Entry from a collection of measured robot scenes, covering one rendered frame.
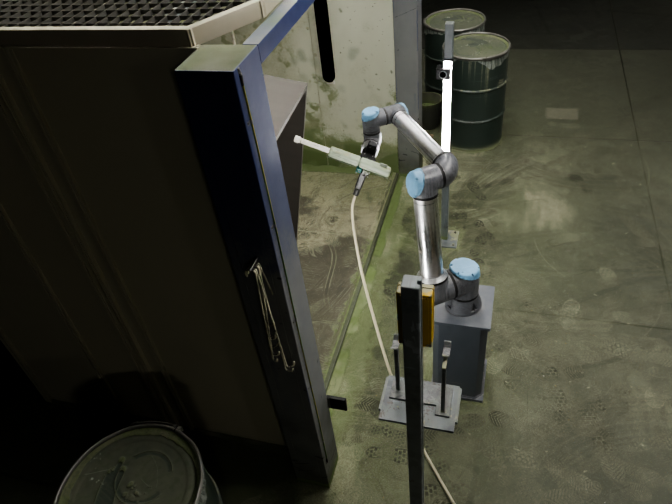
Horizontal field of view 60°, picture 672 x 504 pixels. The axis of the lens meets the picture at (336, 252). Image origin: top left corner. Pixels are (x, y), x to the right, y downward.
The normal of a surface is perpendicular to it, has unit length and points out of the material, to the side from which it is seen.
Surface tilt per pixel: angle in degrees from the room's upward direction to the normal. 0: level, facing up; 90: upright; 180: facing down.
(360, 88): 90
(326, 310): 0
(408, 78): 90
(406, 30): 90
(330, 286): 0
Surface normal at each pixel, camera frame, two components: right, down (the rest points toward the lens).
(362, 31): -0.26, 0.65
